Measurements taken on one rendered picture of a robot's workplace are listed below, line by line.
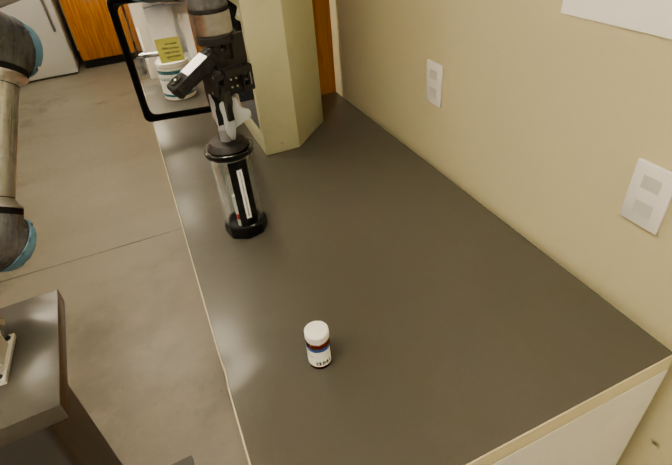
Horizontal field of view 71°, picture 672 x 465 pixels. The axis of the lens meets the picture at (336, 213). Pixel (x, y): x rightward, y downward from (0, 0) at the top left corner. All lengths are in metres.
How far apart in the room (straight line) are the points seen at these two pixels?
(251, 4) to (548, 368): 1.07
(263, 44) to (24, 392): 0.96
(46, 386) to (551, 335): 0.89
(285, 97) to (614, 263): 0.95
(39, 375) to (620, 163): 1.09
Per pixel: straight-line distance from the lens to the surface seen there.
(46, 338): 1.10
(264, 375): 0.86
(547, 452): 0.93
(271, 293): 0.99
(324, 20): 1.83
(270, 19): 1.36
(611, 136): 0.95
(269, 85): 1.40
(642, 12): 0.88
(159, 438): 2.02
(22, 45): 1.22
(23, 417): 0.99
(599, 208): 1.01
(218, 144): 1.04
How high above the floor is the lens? 1.62
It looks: 35 degrees down
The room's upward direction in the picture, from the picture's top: 5 degrees counter-clockwise
